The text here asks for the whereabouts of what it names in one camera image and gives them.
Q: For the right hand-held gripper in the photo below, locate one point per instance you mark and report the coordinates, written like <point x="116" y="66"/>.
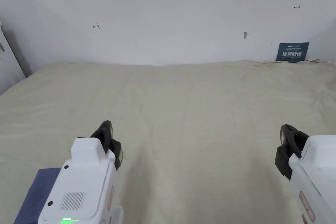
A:
<point x="317" y="176"/>

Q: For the dark blue garment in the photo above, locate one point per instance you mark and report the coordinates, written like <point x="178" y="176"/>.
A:
<point x="29" y="197"/>

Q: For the bed with beige sheet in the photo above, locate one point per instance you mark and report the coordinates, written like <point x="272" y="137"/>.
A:
<point x="189" y="103"/>

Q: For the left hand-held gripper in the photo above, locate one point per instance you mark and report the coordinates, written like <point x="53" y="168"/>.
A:
<point x="81" y="182"/>

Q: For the dark blue sign card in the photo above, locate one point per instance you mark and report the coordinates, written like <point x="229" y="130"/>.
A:
<point x="292" y="52"/>

